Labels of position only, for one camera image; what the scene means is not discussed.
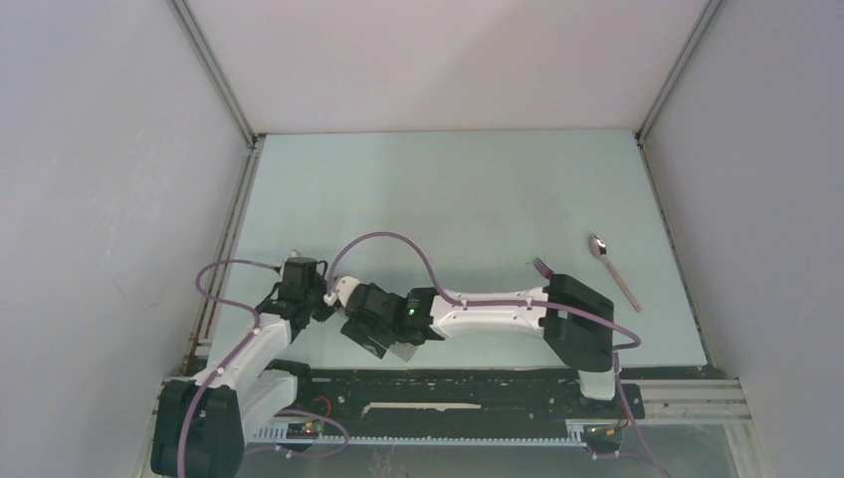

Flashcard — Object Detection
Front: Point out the pink metal fork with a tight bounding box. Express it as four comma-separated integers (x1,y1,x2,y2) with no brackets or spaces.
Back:
531,257,554,279

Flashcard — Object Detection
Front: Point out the grey cloth napkin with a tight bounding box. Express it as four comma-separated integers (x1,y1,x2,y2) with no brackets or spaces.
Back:
388,342,418,361

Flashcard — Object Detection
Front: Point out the metal spoon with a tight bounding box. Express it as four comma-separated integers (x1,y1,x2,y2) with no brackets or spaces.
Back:
587,234,643,314

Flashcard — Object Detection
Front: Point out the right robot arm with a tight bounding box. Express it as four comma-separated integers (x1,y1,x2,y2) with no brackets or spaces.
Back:
323,275,619,416

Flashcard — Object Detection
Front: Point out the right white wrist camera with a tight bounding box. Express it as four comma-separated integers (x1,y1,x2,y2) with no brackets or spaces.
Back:
323,276,361,308

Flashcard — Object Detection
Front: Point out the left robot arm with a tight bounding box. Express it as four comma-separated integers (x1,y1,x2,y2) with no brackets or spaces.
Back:
149,254,333,477

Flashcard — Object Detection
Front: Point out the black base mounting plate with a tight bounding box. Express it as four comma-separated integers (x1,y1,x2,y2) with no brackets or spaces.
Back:
291,368,645,443

